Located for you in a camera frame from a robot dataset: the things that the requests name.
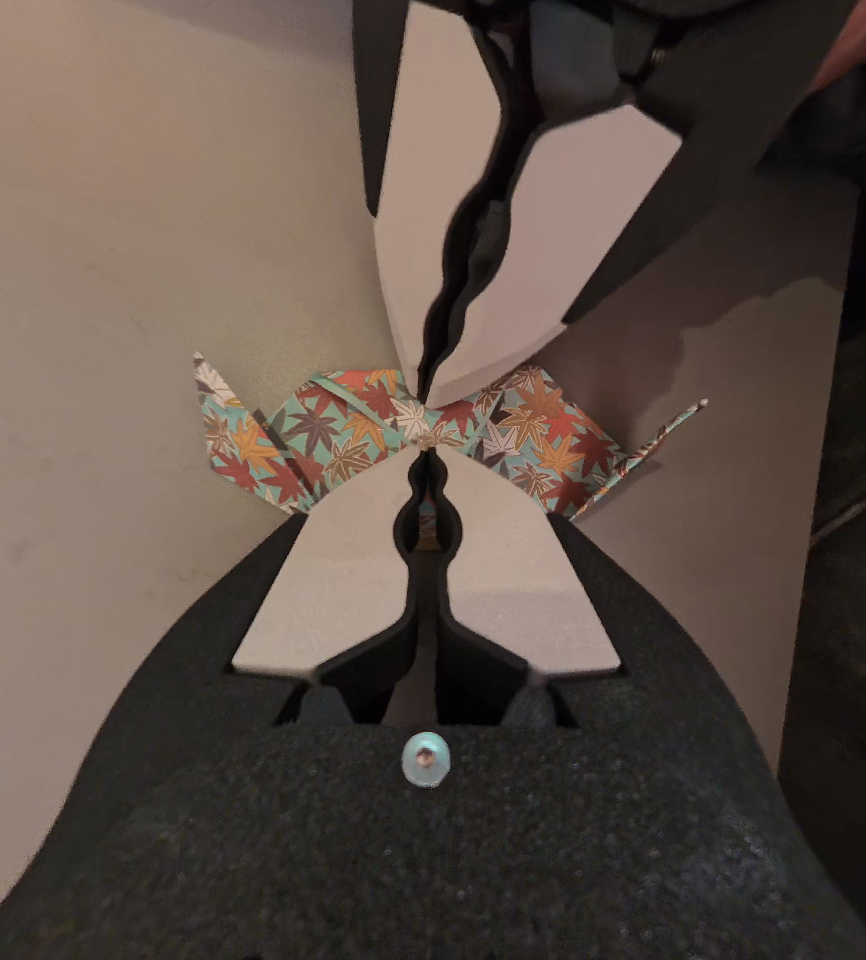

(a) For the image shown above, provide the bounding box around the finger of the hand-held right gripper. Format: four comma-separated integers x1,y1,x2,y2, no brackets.
425,101,685,410
373,0,514,406

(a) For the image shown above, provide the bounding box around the leaf-patterned teal origami paper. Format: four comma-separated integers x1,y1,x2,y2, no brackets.
193,352,709,552

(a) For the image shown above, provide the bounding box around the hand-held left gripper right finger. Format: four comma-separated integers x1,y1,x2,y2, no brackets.
430,444,623,726

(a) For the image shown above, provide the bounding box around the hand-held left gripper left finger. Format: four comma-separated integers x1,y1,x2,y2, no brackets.
230,446,434,726

